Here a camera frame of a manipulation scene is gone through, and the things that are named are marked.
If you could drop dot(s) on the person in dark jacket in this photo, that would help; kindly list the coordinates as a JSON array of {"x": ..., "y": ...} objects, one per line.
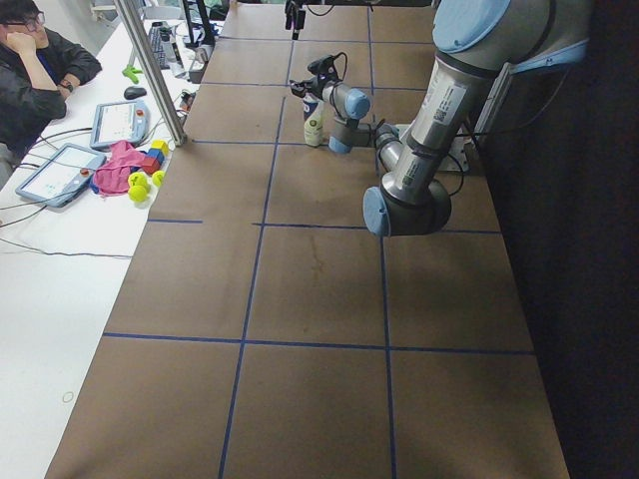
[{"x": 40, "y": 70}]

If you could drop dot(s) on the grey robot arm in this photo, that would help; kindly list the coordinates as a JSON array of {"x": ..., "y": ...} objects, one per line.
[
  {"x": 323, "y": 7},
  {"x": 473, "y": 41}
]

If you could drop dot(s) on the spare yellow tennis ball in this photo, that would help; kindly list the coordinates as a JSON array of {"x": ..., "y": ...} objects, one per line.
[{"x": 138, "y": 193}]

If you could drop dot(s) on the pink cloth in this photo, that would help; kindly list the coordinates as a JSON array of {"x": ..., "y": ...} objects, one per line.
[{"x": 112, "y": 178}]

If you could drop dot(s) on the brown paper table cover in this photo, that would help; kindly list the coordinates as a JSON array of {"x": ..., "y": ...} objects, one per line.
[{"x": 262, "y": 332}]

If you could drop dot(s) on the black keyboard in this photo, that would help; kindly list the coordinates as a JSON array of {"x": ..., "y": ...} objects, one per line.
[{"x": 156, "y": 43}]

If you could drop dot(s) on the aluminium frame post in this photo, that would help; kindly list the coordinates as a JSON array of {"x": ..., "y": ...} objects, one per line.
[{"x": 128, "y": 13}]

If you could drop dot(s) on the green plastic tool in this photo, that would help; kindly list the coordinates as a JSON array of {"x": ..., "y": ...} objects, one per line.
[{"x": 132, "y": 73}]

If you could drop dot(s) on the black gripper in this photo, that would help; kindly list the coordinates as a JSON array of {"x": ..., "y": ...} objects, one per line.
[
  {"x": 291, "y": 16},
  {"x": 315, "y": 85}
]

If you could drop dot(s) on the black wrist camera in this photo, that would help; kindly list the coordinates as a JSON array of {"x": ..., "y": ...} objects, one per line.
[{"x": 322, "y": 66}]

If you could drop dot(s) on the black computer mouse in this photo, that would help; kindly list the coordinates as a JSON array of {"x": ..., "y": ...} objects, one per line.
[{"x": 134, "y": 92}]

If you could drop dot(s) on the rubber band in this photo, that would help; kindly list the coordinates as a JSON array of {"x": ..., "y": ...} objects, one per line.
[{"x": 67, "y": 397}]

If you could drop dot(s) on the steel cup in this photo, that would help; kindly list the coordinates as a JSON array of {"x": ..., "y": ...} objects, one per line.
[{"x": 203, "y": 53}]

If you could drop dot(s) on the yellow block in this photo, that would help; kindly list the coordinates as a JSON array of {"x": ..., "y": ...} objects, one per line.
[{"x": 161, "y": 145}]

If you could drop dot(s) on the clear water bottle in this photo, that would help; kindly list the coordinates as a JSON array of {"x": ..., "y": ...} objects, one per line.
[{"x": 175, "y": 48}]

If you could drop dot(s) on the red block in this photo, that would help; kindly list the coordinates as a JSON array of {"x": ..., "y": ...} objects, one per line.
[{"x": 150, "y": 165}]

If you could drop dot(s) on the blue teach pendant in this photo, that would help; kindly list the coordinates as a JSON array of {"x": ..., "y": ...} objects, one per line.
[
  {"x": 119, "y": 121},
  {"x": 63, "y": 177}
]

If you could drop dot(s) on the white tennis ball can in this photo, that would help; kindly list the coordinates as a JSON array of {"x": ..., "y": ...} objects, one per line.
[{"x": 313, "y": 120}]

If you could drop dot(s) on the blue block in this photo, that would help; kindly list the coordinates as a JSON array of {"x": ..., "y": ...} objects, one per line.
[{"x": 156, "y": 154}]

